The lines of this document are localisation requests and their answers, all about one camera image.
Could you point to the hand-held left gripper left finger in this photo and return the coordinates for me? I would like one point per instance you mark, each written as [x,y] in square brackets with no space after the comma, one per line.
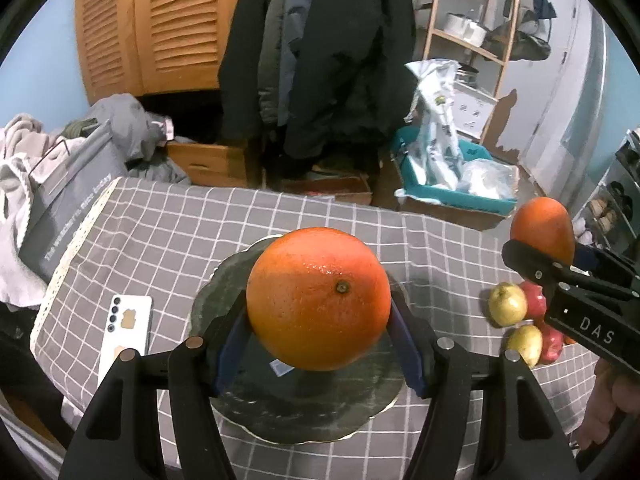
[230,355]

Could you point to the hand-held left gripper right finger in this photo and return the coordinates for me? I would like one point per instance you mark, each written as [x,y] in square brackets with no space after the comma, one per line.
[407,355]

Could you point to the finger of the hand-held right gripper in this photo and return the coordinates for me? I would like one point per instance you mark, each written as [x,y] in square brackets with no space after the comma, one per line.
[607,265]
[540,265]

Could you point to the medium orange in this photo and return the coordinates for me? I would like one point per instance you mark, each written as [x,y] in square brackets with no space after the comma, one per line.
[542,227]

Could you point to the red apple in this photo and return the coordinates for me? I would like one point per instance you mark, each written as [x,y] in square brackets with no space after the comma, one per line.
[536,305]
[550,347]

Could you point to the yellow-green pear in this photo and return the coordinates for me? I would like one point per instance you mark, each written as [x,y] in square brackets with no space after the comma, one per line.
[507,304]
[526,344]

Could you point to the dark green plate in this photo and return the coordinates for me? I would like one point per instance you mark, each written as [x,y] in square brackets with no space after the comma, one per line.
[310,410]

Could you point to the large orange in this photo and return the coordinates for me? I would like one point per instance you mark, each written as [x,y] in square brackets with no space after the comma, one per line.
[315,300]

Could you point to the person's right hand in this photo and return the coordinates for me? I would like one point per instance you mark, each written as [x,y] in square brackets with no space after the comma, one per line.
[607,405]

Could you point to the group of shoes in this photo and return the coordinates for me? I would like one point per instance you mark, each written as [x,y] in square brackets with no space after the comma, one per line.
[605,210]

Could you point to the white shoe rack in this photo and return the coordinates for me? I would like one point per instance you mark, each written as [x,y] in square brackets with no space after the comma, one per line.
[612,200]

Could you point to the clear plastic bag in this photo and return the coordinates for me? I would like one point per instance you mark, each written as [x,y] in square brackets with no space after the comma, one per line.
[487,177]

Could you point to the white smartphone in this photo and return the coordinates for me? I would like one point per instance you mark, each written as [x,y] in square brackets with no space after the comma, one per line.
[137,310]

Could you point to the teal cardboard box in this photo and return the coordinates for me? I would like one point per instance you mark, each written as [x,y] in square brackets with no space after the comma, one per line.
[450,207]

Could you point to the grey checked tablecloth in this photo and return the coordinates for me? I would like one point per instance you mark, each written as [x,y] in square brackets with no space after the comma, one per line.
[165,240]

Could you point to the white patterned storage box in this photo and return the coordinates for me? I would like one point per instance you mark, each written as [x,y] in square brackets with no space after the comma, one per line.
[470,110]

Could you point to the white printed bag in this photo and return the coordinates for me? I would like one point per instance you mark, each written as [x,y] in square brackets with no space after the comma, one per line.
[437,125]

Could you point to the flat brown cardboard box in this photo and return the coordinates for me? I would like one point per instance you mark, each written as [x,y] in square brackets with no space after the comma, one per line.
[330,187]

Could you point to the wooden drawer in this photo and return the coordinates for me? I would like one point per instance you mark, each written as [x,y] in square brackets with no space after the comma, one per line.
[210,162]

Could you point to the grey bag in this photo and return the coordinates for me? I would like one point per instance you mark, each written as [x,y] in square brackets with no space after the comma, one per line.
[65,200]

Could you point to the white pot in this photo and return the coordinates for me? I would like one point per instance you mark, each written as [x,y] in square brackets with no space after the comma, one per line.
[465,27]

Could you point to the grey padded jacket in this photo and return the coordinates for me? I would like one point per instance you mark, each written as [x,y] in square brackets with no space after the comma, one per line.
[130,125]

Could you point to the wooden shelf rack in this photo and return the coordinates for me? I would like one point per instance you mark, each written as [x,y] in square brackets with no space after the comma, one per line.
[435,35]

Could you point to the light crumpled blanket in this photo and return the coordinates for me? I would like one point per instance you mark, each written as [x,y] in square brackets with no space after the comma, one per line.
[20,160]

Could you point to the dark hanging jackets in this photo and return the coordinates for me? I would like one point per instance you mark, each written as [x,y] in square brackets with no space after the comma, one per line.
[325,60]

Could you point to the wooden louvred cabinet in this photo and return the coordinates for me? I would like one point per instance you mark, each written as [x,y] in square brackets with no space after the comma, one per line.
[150,25]

